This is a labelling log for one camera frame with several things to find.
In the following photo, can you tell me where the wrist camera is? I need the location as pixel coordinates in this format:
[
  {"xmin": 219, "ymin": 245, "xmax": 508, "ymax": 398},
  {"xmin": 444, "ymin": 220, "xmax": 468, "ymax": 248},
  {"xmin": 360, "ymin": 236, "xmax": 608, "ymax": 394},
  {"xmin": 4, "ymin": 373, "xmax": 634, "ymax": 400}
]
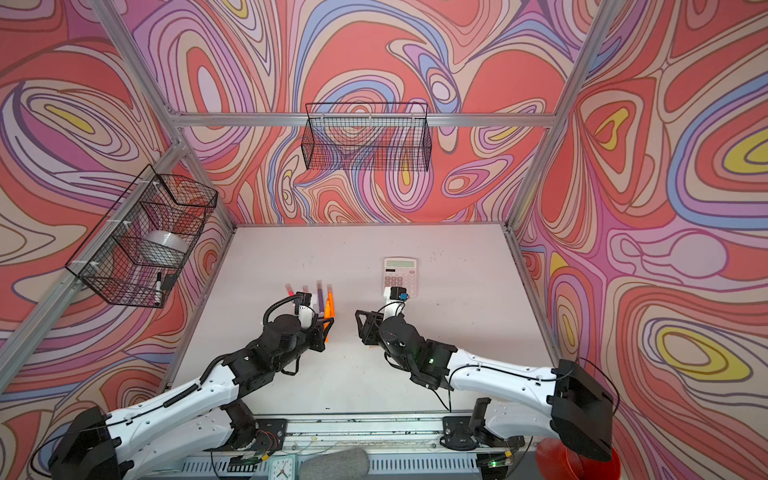
[
  {"xmin": 384, "ymin": 286, "xmax": 409, "ymax": 307},
  {"xmin": 294, "ymin": 292, "xmax": 317, "ymax": 330}
]

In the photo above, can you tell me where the purple pen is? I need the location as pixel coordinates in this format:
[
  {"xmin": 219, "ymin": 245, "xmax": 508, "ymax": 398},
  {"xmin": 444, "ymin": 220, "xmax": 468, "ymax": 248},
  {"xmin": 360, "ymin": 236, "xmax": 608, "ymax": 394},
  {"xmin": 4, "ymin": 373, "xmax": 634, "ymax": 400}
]
[{"xmin": 316, "ymin": 280, "xmax": 327, "ymax": 318}]

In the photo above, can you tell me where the small white clock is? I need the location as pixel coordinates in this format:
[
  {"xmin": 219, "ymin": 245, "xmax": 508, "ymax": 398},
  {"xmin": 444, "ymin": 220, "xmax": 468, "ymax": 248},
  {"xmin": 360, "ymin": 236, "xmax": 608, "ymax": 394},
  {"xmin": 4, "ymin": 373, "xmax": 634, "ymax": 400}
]
[{"xmin": 268, "ymin": 455, "xmax": 297, "ymax": 480}]

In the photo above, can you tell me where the silver tape roll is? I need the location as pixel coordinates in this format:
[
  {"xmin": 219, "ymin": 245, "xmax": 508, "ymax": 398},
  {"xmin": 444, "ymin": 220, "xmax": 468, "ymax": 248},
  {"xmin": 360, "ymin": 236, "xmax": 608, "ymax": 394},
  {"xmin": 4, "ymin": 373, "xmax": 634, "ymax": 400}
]
[{"xmin": 144, "ymin": 230, "xmax": 189, "ymax": 253}]

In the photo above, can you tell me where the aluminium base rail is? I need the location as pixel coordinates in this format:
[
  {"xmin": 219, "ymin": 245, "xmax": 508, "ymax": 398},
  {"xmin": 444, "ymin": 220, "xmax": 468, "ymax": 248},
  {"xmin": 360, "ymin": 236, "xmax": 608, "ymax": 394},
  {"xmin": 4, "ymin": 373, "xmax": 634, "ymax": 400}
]
[{"xmin": 143, "ymin": 410, "xmax": 541, "ymax": 475}]

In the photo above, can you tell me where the black wire basket back wall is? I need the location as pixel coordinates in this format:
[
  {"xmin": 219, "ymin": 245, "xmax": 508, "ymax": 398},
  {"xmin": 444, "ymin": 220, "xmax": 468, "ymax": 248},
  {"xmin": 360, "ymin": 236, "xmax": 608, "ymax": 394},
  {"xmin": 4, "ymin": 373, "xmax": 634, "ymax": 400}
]
[{"xmin": 301, "ymin": 101, "xmax": 432, "ymax": 172}]

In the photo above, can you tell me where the grey foam microphone cover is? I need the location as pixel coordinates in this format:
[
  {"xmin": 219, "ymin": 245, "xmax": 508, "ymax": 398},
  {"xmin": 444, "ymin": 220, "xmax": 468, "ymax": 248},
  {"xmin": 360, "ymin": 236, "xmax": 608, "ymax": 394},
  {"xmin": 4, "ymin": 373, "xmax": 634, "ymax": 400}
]
[{"xmin": 298, "ymin": 448, "xmax": 370, "ymax": 480}]

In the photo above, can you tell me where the pink desk calculator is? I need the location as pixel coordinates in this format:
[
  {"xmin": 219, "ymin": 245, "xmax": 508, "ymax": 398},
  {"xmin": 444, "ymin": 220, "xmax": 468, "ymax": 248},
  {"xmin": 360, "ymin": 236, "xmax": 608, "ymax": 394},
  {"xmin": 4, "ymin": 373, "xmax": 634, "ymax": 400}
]
[{"xmin": 382, "ymin": 257, "xmax": 419, "ymax": 298}]

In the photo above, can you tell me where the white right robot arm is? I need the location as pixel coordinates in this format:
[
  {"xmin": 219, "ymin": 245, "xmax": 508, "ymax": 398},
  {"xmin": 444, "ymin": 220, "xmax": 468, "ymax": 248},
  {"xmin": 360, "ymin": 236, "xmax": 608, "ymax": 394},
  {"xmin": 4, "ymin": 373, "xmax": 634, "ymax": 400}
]
[{"xmin": 355, "ymin": 310, "xmax": 617, "ymax": 462}]

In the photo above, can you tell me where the black wire basket wall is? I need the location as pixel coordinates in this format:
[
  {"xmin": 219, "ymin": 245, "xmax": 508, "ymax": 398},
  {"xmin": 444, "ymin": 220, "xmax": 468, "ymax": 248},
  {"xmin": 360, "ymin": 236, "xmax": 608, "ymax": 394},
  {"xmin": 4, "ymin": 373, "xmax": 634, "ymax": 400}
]
[
  {"xmin": 301, "ymin": 101, "xmax": 432, "ymax": 172},
  {"xmin": 65, "ymin": 166, "xmax": 218, "ymax": 309}
]

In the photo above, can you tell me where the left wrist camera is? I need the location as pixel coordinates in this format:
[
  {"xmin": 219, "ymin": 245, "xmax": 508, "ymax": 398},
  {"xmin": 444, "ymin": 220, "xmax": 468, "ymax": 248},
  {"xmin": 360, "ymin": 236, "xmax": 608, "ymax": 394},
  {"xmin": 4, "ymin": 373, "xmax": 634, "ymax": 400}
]
[{"xmin": 294, "ymin": 292, "xmax": 317, "ymax": 330}]

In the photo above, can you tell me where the orange pen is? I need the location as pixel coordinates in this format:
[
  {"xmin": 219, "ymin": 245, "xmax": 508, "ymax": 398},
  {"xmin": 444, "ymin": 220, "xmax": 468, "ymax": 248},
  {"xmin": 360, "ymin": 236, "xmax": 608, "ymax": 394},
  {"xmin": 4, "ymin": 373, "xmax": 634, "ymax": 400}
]
[
  {"xmin": 324, "ymin": 288, "xmax": 335, "ymax": 332},
  {"xmin": 326, "ymin": 284, "xmax": 335, "ymax": 317}
]

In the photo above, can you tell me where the black wire basket left wall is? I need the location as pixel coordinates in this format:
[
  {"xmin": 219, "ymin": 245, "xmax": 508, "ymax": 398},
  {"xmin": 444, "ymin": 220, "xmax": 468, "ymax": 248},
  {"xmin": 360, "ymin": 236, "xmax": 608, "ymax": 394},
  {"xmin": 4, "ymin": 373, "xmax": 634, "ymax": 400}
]
[{"xmin": 65, "ymin": 166, "xmax": 218, "ymax": 309}]

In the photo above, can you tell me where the red bucket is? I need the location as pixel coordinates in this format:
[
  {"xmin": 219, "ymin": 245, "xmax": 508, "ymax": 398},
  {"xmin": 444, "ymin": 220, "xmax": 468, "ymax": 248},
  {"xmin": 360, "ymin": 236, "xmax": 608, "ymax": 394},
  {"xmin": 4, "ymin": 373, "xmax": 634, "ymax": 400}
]
[{"xmin": 536, "ymin": 438, "xmax": 621, "ymax": 480}]

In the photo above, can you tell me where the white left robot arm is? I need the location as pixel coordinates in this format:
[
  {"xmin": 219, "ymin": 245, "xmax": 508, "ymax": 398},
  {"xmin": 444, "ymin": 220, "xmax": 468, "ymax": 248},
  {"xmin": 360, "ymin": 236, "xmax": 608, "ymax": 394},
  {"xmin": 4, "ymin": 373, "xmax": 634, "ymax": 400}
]
[{"xmin": 47, "ymin": 314, "xmax": 334, "ymax": 479}]

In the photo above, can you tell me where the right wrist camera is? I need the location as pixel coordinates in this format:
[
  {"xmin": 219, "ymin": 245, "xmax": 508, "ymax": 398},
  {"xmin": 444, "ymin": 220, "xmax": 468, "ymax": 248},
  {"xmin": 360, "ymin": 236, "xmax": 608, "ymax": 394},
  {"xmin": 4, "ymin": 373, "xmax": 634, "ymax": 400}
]
[{"xmin": 384, "ymin": 286, "xmax": 409, "ymax": 307}]

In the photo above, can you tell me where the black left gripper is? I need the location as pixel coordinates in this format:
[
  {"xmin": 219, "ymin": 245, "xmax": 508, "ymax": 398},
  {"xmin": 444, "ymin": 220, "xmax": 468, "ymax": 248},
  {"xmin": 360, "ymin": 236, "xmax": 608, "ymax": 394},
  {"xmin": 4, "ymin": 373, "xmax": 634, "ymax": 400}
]
[{"xmin": 270, "ymin": 315, "xmax": 335, "ymax": 376}]

